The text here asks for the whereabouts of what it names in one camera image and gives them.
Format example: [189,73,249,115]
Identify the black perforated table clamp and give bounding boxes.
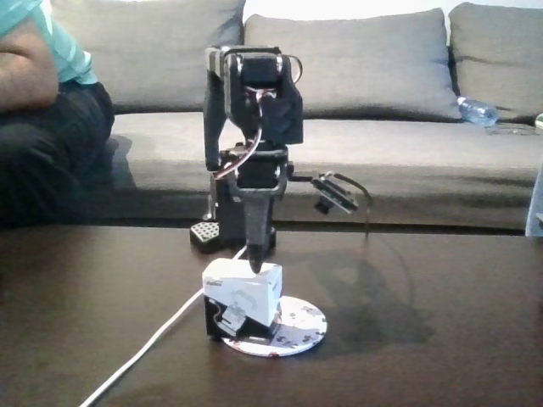
[189,186,222,254]

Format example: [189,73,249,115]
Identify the dark flat magazine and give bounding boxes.
[483,121,543,137]

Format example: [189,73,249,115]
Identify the black camera cable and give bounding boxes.
[328,170,375,251]

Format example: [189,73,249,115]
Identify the clear plastic water bottle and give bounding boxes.
[456,95,500,127]

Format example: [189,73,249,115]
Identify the grey sofa back cushion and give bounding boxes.
[239,7,463,123]
[50,0,247,114]
[448,2,543,124]

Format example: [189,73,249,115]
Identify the black and white servo box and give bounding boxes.
[202,259,284,346]

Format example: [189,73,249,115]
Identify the round white speckled coaster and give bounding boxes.
[220,295,330,359]

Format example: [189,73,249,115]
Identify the red servo wire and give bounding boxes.
[211,53,305,178]

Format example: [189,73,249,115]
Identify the person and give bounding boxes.
[524,167,543,237]
[0,0,116,228]

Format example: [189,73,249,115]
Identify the white cable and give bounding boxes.
[79,247,248,407]

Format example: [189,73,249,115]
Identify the grey sofa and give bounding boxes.
[50,0,543,237]

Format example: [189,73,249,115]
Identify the black camera box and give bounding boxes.
[311,170,361,215]

